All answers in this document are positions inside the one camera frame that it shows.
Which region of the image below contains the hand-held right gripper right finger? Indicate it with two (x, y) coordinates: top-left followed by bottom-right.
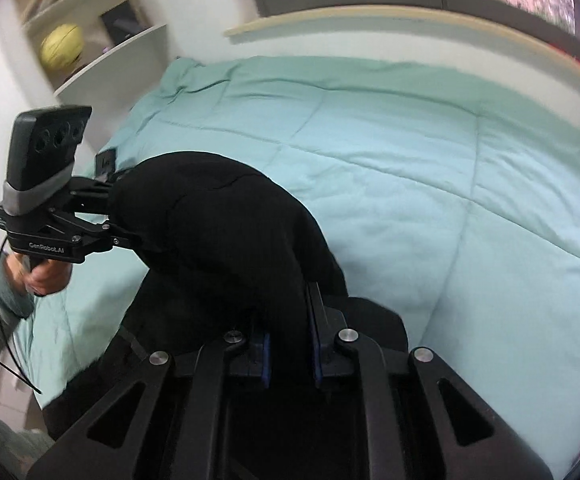
(307, 282), (557, 480)

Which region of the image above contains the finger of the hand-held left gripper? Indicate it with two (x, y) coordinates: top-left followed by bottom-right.
(67, 172), (121, 201)
(52, 209), (144, 254)

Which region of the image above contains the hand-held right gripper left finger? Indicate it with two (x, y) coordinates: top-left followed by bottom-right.
(26, 314), (271, 480)

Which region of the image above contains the black hooded jacket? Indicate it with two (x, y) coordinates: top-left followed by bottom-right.
(42, 151), (409, 442)

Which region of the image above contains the person's left hand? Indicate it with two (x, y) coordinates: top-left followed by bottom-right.
(16, 251), (73, 297)

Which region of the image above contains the yellow ball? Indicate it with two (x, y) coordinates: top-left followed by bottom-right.
(40, 23), (86, 70)

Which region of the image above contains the white bookshelf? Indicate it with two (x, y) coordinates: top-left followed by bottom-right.
(20, 0), (171, 104)

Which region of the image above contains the black box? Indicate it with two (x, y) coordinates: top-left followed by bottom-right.
(100, 1), (151, 44)

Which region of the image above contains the teal quilt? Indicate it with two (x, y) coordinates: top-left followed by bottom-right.
(12, 56), (580, 480)

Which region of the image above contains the person's torso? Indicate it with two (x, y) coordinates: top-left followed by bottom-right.
(0, 402), (56, 480)

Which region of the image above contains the wooden windowsill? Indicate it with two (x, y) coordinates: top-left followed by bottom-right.
(225, 7), (580, 107)

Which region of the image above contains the black cable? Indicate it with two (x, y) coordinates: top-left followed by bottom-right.
(0, 235), (43, 395)

